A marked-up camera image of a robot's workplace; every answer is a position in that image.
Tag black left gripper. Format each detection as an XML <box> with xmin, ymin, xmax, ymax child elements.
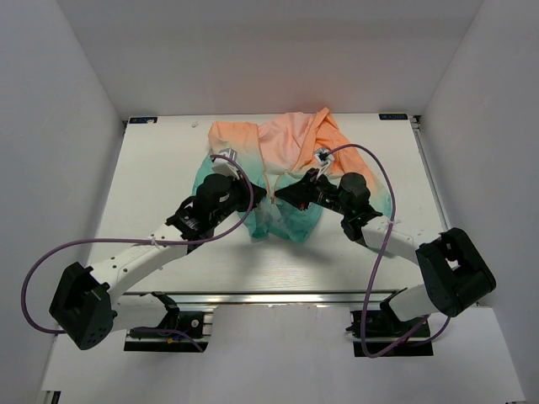
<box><xmin>211</xmin><ymin>170</ymin><xmax>266</xmax><ymax>226</ymax></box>

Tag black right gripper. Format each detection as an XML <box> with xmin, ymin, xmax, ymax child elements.
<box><xmin>275</xmin><ymin>167</ymin><xmax>351</xmax><ymax>217</ymax></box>

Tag peach and teal jacket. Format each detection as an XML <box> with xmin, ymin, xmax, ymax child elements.
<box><xmin>208</xmin><ymin>108</ymin><xmax>392</xmax><ymax>243</ymax></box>

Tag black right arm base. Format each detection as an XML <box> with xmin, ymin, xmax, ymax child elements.
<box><xmin>344</xmin><ymin>290</ymin><xmax>434</xmax><ymax>358</ymax></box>

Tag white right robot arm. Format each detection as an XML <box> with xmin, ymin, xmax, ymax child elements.
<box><xmin>275</xmin><ymin>168</ymin><xmax>497</xmax><ymax>336</ymax></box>

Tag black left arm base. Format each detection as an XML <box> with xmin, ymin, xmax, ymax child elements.
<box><xmin>124</xmin><ymin>292</ymin><xmax>212</xmax><ymax>354</ymax></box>

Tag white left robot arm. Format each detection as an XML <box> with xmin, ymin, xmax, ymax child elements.
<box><xmin>49</xmin><ymin>173</ymin><xmax>266</xmax><ymax>350</ymax></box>

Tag right blue table label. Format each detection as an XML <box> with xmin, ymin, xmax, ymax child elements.
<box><xmin>378</xmin><ymin>113</ymin><xmax>408</xmax><ymax>120</ymax></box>

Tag blue table label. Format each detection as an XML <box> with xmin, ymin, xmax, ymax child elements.
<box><xmin>378</xmin><ymin>113</ymin><xmax>408</xmax><ymax>120</ymax></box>
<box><xmin>128</xmin><ymin>116</ymin><xmax>157</xmax><ymax>125</ymax></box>

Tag left blue table label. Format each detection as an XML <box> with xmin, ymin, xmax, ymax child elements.
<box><xmin>128</xmin><ymin>116</ymin><xmax>157</xmax><ymax>125</ymax></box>

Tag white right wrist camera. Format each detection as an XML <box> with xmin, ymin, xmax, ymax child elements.
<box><xmin>314</xmin><ymin>147</ymin><xmax>334</xmax><ymax>178</ymax></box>

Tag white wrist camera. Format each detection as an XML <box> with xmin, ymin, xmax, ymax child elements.
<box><xmin>211</xmin><ymin>147</ymin><xmax>240</xmax><ymax>179</ymax></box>
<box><xmin>314</xmin><ymin>147</ymin><xmax>334</xmax><ymax>178</ymax></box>

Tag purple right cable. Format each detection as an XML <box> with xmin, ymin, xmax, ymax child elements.
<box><xmin>319</xmin><ymin>143</ymin><xmax>451</xmax><ymax>359</ymax></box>

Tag purple cable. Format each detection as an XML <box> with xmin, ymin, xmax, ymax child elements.
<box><xmin>20</xmin><ymin>153</ymin><xmax>254</xmax><ymax>353</ymax></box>
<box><xmin>319</xmin><ymin>143</ymin><xmax>451</xmax><ymax>359</ymax></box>

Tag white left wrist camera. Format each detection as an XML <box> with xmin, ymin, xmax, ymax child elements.
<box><xmin>211</xmin><ymin>147</ymin><xmax>240</xmax><ymax>179</ymax></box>

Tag aluminium table rail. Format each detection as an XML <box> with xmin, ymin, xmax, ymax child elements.
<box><xmin>125</xmin><ymin>288</ymin><xmax>405</xmax><ymax>306</ymax></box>

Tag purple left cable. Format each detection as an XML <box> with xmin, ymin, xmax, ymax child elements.
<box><xmin>20</xmin><ymin>153</ymin><xmax>254</xmax><ymax>353</ymax></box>

